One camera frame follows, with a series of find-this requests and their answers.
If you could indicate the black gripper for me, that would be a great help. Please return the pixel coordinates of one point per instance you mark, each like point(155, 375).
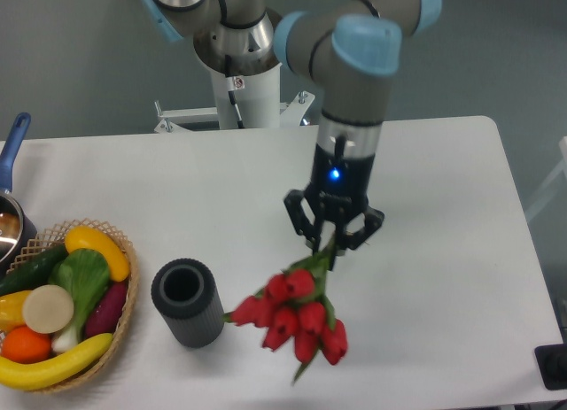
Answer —
point(337, 193)

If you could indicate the red tulip bouquet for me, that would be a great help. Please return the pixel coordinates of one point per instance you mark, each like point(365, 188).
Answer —
point(293, 306)

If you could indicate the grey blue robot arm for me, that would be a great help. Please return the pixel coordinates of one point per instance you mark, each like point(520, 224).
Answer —
point(352, 53)

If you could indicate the dark grey ribbed vase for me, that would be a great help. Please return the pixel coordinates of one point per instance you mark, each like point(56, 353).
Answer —
point(185, 294)

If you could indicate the purple sweet potato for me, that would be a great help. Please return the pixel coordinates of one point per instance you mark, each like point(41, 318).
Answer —
point(105, 317)

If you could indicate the black device at edge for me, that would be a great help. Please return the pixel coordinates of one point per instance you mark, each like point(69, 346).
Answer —
point(551, 361)

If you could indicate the green bok choy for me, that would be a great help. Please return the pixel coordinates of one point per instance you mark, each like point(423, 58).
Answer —
point(85, 275)

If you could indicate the yellow squash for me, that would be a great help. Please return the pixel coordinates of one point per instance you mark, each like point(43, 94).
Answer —
point(102, 248)

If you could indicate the woven wicker basket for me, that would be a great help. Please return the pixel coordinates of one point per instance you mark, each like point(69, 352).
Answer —
point(56, 235)

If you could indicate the beige round disc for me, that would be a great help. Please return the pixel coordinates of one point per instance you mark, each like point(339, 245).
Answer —
point(48, 309)

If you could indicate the green cucumber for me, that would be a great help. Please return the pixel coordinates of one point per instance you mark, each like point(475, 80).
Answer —
point(34, 272)

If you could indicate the yellow bell pepper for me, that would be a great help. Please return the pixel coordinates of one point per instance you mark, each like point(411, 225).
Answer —
point(11, 310)

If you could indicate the orange fruit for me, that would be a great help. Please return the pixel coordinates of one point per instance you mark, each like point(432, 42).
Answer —
point(25, 346)

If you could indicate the yellow banana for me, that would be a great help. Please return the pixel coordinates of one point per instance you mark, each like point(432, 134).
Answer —
point(44, 374)

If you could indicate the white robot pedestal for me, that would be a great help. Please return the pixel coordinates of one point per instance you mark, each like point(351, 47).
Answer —
point(240, 102)

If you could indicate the white frame at right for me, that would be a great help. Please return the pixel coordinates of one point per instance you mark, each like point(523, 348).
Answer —
point(548, 188)

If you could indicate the blue handled saucepan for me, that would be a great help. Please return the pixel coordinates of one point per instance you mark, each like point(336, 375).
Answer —
point(16, 228)

